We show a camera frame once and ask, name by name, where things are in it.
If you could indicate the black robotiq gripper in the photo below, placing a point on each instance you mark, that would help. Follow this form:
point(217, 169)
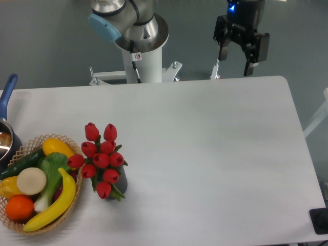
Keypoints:
point(239, 25)

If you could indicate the red tulip bouquet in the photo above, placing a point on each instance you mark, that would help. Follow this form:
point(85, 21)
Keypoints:
point(100, 159)

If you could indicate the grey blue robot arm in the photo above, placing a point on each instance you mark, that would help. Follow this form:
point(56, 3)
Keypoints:
point(139, 31)

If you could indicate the dark grey ribbed vase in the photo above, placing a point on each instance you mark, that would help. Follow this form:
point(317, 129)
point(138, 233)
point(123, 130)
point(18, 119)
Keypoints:
point(119, 188)

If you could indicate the black device at edge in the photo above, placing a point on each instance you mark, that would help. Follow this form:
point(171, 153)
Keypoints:
point(319, 220)

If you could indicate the yellow lemon squash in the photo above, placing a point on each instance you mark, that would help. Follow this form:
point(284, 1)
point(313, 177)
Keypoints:
point(54, 145)

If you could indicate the green bok choy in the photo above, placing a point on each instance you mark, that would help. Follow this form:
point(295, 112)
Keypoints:
point(50, 165)

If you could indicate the yellow banana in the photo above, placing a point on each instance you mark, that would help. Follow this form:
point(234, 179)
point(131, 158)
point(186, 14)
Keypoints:
point(56, 209)

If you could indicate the woven wicker basket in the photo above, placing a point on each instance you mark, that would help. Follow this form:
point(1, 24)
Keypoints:
point(28, 148)

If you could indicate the green cucumber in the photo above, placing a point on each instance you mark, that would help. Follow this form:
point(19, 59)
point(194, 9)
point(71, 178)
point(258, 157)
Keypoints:
point(27, 161)

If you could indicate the yellow bell pepper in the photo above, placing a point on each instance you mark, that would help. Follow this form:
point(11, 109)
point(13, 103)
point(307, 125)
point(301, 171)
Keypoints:
point(9, 187)

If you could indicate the orange fruit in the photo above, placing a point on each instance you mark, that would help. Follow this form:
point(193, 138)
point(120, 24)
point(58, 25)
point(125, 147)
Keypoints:
point(19, 207)

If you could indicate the white table clamp bracket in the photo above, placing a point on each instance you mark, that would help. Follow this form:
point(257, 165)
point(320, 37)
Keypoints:
point(214, 74)

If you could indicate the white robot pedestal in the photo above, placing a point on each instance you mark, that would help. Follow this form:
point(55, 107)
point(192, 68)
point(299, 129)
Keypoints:
point(139, 68)

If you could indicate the white frame at right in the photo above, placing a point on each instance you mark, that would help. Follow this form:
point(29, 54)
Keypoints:
point(317, 117)

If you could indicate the blue handled saucepan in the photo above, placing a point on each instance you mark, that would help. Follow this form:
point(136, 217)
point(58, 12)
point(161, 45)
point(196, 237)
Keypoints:
point(10, 142)

